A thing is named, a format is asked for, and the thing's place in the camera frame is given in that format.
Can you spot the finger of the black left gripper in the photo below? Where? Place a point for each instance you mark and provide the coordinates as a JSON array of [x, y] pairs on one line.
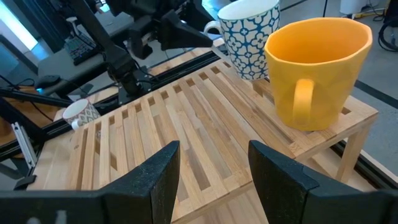
[[199, 12], [180, 34]]

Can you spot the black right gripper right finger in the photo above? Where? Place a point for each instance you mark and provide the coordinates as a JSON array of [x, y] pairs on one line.
[[280, 186]]

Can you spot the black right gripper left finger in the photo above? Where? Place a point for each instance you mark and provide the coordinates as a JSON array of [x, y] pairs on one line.
[[140, 193]]

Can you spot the white mug blue lattice pattern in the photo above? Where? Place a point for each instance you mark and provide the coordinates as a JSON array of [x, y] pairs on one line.
[[248, 46]]

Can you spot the white mug grey diamond pattern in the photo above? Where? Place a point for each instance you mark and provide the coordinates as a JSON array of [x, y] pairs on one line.
[[84, 113]]

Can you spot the yellow mug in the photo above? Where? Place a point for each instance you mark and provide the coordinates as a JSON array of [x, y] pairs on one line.
[[326, 77]]

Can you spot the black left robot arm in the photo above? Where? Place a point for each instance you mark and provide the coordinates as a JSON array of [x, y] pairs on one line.
[[115, 56]]

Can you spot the black keyboard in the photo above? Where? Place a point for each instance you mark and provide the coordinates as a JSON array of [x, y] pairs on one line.
[[79, 48]]

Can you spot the wooden slatted rack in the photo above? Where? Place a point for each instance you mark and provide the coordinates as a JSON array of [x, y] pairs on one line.
[[202, 124]]

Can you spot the grey desk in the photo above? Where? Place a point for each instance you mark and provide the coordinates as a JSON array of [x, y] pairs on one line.
[[62, 67]]

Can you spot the black computer mouse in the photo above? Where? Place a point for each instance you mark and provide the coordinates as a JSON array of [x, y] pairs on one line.
[[46, 81]]

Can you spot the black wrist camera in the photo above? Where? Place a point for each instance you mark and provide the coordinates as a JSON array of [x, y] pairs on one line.
[[140, 37]]

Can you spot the aluminium bracket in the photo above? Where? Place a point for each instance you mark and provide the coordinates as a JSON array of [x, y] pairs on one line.
[[25, 146]]

